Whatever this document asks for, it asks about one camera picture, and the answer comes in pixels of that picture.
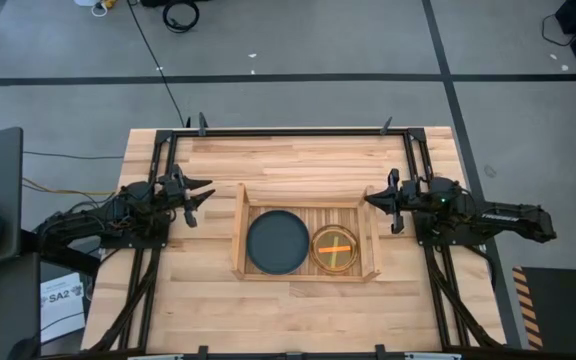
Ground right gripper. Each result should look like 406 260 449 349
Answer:
364 168 437 235

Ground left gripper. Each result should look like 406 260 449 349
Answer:
156 163 217 230

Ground orange transparent plate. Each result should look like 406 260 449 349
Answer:
310 223 361 275

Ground dark grey plate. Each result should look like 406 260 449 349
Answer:
246 209 311 276

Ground wooden slatted shelf rack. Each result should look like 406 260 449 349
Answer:
231 182 382 284

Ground white SA2 paper sheet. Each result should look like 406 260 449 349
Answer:
40 272 87 344

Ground black mat hazard stripes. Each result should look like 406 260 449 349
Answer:
511 266 576 351

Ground black side table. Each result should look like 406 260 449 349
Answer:
0 252 42 360

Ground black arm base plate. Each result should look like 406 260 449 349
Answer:
98 219 172 250
414 219 489 247

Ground black aluminium table frame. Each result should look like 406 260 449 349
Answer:
82 127 507 360

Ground yellow cable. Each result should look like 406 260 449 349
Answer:
21 177 117 197

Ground grey cable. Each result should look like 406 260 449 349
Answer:
22 151 125 161

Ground black sleeved cable bundle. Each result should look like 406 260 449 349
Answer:
90 247 162 354
425 244 499 349

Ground coiled black cable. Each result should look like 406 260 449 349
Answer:
161 0 201 34

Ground thin black floor cable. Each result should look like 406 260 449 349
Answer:
126 0 188 129

